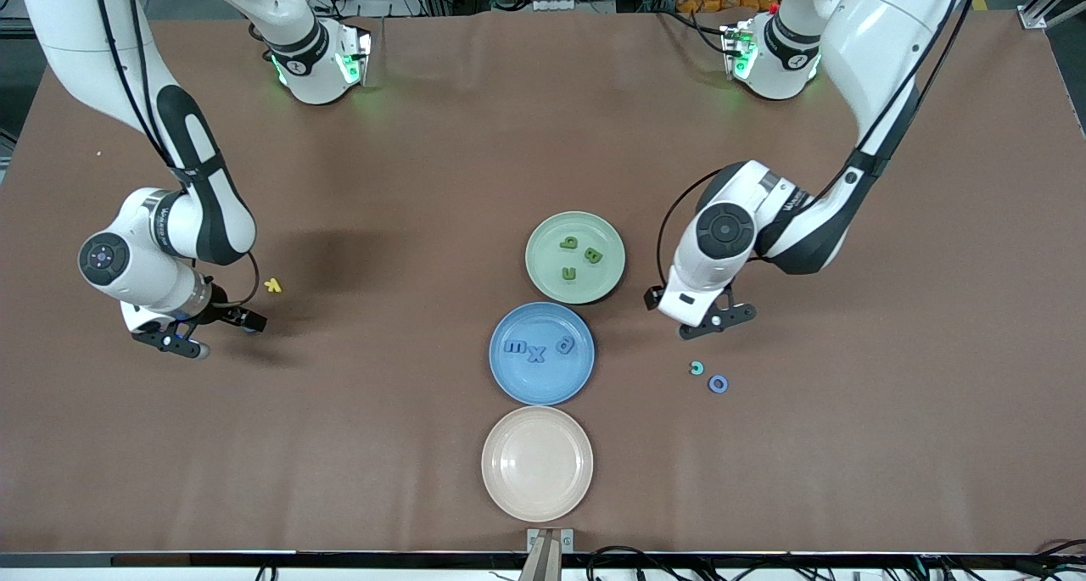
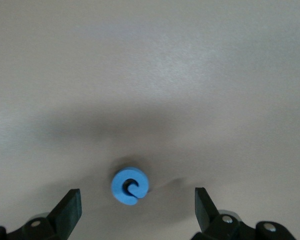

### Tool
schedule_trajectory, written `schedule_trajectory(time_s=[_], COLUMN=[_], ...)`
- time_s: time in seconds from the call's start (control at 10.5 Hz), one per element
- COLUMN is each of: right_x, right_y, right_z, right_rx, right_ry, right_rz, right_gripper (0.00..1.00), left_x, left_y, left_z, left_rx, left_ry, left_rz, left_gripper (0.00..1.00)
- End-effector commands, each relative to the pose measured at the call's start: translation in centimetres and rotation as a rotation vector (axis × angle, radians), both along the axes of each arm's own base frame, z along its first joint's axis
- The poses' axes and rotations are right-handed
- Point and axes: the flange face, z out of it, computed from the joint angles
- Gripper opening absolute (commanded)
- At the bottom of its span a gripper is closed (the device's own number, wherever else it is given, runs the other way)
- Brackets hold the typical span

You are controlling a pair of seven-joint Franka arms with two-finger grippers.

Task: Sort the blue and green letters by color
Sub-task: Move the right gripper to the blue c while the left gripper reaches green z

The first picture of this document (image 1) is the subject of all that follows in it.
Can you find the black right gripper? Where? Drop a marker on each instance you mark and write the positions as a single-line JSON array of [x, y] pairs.
[[224, 309]]

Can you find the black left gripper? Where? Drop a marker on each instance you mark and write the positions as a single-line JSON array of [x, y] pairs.
[[649, 299]]

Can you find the green foam letter B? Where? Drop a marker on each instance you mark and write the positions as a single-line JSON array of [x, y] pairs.
[[594, 256]]

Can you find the green foam letter n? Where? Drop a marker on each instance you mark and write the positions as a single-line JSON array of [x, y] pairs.
[[568, 272]]

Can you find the green foam letter q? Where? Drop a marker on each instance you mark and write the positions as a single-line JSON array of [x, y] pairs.
[[568, 243]]

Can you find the blue foam letter a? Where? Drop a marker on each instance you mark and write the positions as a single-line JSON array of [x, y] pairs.
[[564, 344]]

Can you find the blue foam letter X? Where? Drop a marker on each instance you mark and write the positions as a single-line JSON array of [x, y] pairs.
[[535, 355]]

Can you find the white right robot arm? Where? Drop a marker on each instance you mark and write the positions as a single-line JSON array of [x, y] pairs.
[[136, 276]]

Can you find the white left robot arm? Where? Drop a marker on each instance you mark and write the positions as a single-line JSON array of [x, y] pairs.
[[704, 284]]

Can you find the yellow foam letter K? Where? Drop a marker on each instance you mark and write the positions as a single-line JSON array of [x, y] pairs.
[[272, 285]]

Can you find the blue foam letter O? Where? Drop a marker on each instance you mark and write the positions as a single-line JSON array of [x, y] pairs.
[[711, 384]]

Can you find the pale green plate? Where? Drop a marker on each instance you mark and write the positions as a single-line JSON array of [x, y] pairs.
[[551, 254]]

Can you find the blue plate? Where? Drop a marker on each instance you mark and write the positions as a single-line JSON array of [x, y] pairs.
[[543, 382]]

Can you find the beige plate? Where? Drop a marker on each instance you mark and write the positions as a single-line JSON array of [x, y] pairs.
[[537, 464]]

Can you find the brown table cover sheet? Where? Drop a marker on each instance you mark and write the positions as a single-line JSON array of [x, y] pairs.
[[424, 182]]

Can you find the black table edge rail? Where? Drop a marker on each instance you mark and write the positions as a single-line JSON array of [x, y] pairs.
[[339, 558]]

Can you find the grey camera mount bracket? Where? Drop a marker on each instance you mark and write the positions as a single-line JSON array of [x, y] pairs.
[[550, 551]]

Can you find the aluminium frame profile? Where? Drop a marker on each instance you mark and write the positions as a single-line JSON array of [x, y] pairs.
[[1039, 17]]

